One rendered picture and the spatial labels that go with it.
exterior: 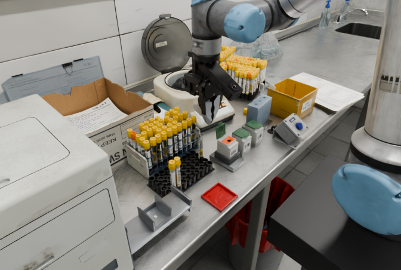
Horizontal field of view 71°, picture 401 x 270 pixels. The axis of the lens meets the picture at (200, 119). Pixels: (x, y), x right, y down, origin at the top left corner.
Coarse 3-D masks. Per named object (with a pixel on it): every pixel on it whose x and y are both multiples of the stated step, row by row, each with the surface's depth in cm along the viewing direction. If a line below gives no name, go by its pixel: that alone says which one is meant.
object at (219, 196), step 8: (216, 184) 75; (208, 192) 74; (216, 192) 74; (224, 192) 74; (232, 192) 73; (208, 200) 71; (216, 200) 71; (224, 200) 71; (232, 200) 71; (216, 208) 69; (224, 208) 69
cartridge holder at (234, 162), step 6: (216, 150) 87; (210, 156) 84; (216, 156) 83; (222, 156) 81; (234, 156) 81; (222, 162) 82; (228, 162) 80; (234, 162) 82; (240, 162) 82; (228, 168) 81; (234, 168) 80
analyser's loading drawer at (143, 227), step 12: (180, 192) 66; (156, 204) 65; (168, 204) 65; (180, 204) 65; (144, 216) 60; (168, 216) 61; (132, 228) 60; (144, 228) 60; (156, 228) 59; (132, 240) 58; (144, 240) 58; (132, 252) 56
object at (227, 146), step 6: (222, 138) 81; (228, 138) 81; (234, 138) 81; (222, 144) 80; (228, 144) 79; (234, 144) 80; (222, 150) 81; (228, 150) 79; (234, 150) 80; (228, 156) 80
